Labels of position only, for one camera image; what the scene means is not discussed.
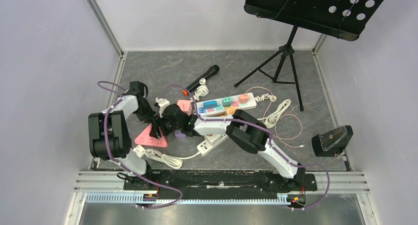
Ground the pink triangular socket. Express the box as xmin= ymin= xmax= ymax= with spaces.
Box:
xmin=134 ymin=124 xmax=168 ymax=148

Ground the white cord small strip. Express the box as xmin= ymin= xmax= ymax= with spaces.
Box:
xmin=144 ymin=149 xmax=201 ymax=169

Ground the black microphone orange end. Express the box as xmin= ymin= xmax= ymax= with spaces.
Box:
xmin=182 ymin=64 xmax=220 ymax=96

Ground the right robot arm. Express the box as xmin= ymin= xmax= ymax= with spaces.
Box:
xmin=149 ymin=104 xmax=306 ymax=190

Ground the teal usb charger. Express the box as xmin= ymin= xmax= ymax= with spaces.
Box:
xmin=222 ymin=97 xmax=233 ymax=107

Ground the white coiled cord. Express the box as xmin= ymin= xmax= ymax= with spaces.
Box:
xmin=192 ymin=78 xmax=209 ymax=102

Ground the blue plug adapter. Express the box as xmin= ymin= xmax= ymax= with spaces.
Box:
xmin=203 ymin=100 xmax=218 ymax=109

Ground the right metronome black base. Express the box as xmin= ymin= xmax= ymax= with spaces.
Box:
xmin=312 ymin=125 xmax=353 ymax=157

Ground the white cube socket adapter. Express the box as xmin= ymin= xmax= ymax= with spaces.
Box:
xmin=205 ymin=134 xmax=222 ymax=142

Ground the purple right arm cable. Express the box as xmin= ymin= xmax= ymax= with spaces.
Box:
xmin=158 ymin=83 xmax=331 ymax=211

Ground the pink cube socket adapter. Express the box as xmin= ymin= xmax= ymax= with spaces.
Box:
xmin=177 ymin=99 xmax=193 ymax=116

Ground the white small power strip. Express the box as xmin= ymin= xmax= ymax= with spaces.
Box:
xmin=197 ymin=135 xmax=228 ymax=156

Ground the salmon pink usb charger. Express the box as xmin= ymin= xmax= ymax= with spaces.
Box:
xmin=238 ymin=94 xmax=249 ymax=104

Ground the tan cube socket adapter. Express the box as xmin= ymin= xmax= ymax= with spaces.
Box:
xmin=225 ymin=106 xmax=238 ymax=116

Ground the purple power strip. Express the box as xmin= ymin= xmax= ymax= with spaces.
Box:
xmin=174 ymin=130 xmax=187 ymax=138

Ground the white square adapter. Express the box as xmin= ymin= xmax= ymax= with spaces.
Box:
xmin=133 ymin=145 xmax=146 ymax=158

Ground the black music stand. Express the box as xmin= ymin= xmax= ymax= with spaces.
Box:
xmin=234 ymin=0 xmax=384 ymax=111

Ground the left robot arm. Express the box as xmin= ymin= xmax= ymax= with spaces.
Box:
xmin=88 ymin=81 xmax=155 ymax=190

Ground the thin pink usb cable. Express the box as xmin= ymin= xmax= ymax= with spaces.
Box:
xmin=244 ymin=86 xmax=306 ymax=149

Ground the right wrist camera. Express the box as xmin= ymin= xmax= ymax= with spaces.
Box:
xmin=154 ymin=97 xmax=171 ymax=117

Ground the white multicolour power strip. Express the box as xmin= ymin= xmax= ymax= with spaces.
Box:
xmin=197 ymin=93 xmax=257 ymax=117

